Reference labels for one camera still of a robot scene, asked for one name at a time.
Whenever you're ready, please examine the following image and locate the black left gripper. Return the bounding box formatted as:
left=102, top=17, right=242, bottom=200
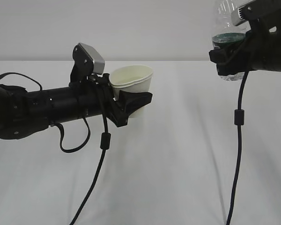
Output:
left=69, top=73, right=153, bottom=127

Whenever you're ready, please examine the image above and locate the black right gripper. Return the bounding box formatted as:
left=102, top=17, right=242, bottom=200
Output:
left=208, top=9, right=281, bottom=76

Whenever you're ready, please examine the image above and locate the clear water bottle green label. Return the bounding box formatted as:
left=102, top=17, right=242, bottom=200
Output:
left=211, top=0, right=249, bottom=82

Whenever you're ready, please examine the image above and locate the white paper cup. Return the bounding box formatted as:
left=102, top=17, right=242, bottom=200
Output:
left=110, top=64, right=154, bottom=116

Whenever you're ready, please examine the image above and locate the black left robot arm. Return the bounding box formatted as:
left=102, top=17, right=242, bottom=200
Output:
left=0, top=74, right=153, bottom=140

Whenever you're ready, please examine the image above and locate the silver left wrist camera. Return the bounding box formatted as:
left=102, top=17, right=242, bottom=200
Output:
left=72, top=43, right=105, bottom=78

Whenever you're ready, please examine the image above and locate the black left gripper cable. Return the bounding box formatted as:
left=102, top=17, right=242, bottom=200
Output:
left=0, top=72, right=112, bottom=225

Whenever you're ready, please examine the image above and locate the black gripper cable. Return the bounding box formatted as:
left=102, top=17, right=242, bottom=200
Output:
left=225, top=70, right=250, bottom=225
left=0, top=72, right=112, bottom=225

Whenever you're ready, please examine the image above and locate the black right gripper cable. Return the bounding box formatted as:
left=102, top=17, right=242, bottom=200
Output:
left=225, top=70, right=250, bottom=225

